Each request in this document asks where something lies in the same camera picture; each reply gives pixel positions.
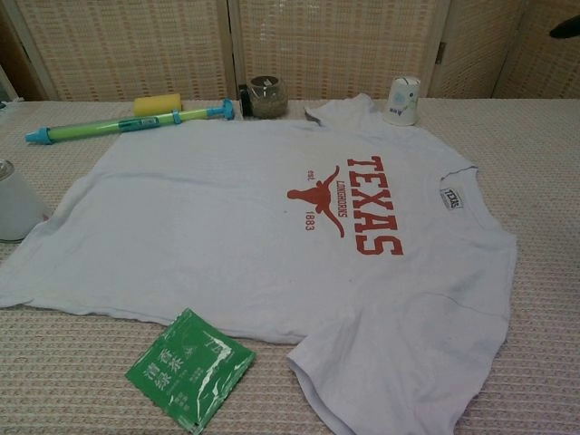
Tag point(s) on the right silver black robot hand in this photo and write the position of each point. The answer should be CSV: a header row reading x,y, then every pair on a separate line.
x,y
566,26

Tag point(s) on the white handheld steam iron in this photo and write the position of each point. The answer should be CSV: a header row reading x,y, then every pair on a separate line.
x,y
20,204

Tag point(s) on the white Texas Longhorns t-shirt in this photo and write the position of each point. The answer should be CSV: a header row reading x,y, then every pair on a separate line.
x,y
226,217

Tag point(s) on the white paper cup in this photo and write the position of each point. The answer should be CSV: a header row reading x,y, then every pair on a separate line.
x,y
401,104

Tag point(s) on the beige woven fringed tablecloth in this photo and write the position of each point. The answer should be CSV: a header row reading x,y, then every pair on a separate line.
x,y
544,272

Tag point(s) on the woven folding screen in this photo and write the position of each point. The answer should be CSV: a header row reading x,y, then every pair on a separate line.
x,y
317,45

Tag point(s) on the glass jar with black lid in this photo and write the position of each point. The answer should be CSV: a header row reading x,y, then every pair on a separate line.
x,y
267,99

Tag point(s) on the yellow sponge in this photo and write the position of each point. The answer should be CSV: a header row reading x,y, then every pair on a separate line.
x,y
156,105

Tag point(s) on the green blue water pump toy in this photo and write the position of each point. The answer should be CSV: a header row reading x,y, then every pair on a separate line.
x,y
113,124

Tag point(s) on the green tea packet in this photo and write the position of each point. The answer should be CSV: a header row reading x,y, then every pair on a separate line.
x,y
190,367

